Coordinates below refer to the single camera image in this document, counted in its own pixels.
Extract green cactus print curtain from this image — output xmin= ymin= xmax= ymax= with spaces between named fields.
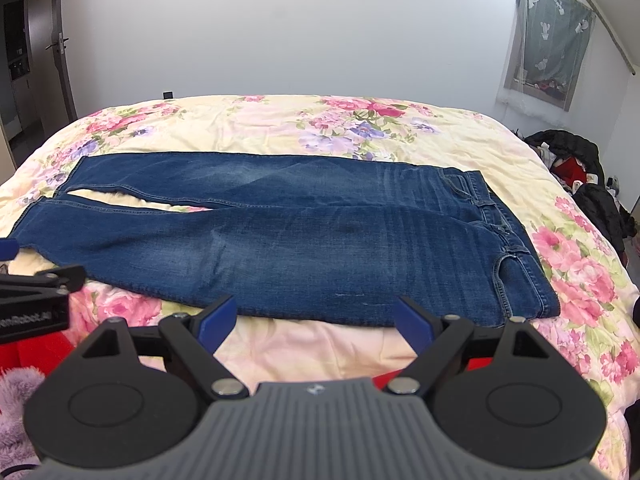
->
xmin=496 ymin=0 xmax=598 ymax=126

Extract purple fuzzy sleeve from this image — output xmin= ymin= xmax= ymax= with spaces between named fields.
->
xmin=1 ymin=367 xmax=44 ymax=470

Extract dark wooden door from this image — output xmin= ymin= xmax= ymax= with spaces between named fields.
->
xmin=24 ymin=0 xmax=78 ymax=138

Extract floral yellow bed quilt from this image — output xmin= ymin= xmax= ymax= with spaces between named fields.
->
xmin=1 ymin=96 xmax=639 ymax=479

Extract blue denim jeans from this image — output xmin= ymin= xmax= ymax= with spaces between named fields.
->
xmin=11 ymin=152 xmax=560 ymax=327

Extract black clothes pile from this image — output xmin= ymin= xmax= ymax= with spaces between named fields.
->
xmin=524 ymin=129 xmax=637 ymax=266

